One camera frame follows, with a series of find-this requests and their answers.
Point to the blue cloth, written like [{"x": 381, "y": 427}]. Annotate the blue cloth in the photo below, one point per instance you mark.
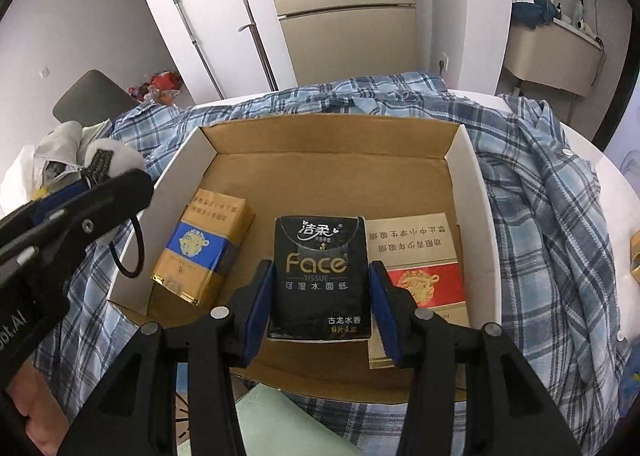
[{"x": 535, "y": 11}]

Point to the dark red stick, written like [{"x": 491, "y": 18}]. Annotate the dark red stick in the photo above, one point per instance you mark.
[{"x": 257, "y": 36}]

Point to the gold packet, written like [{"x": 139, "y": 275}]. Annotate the gold packet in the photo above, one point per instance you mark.
[{"x": 635, "y": 256}]

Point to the green notebook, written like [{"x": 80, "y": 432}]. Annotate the green notebook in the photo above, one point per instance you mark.
[{"x": 280, "y": 426}]

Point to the yellow sponge pad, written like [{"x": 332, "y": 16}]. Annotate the yellow sponge pad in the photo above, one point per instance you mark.
[{"x": 200, "y": 246}]

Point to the red cigarette pack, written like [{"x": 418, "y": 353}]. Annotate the red cigarette pack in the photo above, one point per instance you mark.
[{"x": 430, "y": 246}]

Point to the cardboard box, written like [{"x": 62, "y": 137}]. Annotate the cardboard box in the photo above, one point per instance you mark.
[{"x": 330, "y": 186}]

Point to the white wall socket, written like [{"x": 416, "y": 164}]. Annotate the white wall socket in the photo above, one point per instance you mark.
[{"x": 443, "y": 64}]

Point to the blue plaid shirt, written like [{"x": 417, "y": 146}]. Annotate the blue plaid shirt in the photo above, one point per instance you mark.
[{"x": 540, "y": 216}]

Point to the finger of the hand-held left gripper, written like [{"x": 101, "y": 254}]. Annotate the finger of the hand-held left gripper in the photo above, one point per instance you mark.
[
  {"x": 100, "y": 206},
  {"x": 50, "y": 206}
]

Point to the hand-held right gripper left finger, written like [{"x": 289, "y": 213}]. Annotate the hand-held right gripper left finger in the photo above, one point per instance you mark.
[{"x": 260, "y": 306}]

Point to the grey chair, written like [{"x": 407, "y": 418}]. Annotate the grey chair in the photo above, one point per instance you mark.
[{"x": 95, "y": 96}]

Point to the white plastic bag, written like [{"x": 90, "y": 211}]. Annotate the white plastic bag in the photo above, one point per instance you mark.
[{"x": 60, "y": 141}]

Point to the red toy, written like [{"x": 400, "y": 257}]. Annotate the red toy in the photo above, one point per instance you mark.
[{"x": 162, "y": 82}]

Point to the black tissue pack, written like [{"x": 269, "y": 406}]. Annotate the black tissue pack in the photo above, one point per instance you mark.
[{"x": 317, "y": 261}]

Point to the gold refrigerator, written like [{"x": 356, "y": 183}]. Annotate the gold refrigerator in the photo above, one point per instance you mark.
[{"x": 345, "y": 11}]

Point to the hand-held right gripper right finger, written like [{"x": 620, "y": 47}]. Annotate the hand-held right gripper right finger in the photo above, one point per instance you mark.
[{"x": 382, "y": 311}]

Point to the person's left hand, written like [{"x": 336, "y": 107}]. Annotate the person's left hand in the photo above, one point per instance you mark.
[{"x": 45, "y": 411}]

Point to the bathroom vanity cabinet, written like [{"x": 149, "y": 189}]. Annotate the bathroom vanity cabinet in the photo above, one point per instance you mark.
[{"x": 550, "y": 56}]

